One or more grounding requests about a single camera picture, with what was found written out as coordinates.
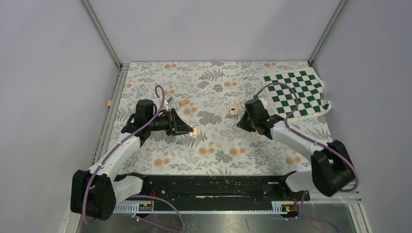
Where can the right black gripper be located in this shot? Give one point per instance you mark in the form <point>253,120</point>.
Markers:
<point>243,124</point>

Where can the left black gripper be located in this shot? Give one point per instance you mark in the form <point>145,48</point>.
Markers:
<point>176,124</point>

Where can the beige earbud charging case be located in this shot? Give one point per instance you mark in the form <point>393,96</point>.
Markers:
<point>194,132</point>

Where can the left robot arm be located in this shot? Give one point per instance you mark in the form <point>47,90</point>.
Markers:
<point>96,192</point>

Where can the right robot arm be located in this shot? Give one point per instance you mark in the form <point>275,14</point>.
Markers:
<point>331,167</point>

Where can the beige square case with earbud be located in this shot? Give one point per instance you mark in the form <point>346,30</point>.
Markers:
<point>234,111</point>

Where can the small cork cylinder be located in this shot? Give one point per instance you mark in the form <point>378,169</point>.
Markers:
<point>184,102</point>

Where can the floral patterned table mat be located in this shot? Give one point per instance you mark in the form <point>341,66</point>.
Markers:
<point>221,148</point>

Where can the green white checkerboard sheet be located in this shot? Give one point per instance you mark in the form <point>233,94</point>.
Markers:
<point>298,91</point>

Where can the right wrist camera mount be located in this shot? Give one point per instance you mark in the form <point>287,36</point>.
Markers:
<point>264,102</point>

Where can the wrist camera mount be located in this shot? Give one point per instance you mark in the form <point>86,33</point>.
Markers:
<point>168,103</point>
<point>264,102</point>

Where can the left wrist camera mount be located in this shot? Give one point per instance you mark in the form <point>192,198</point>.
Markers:
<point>168,103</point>

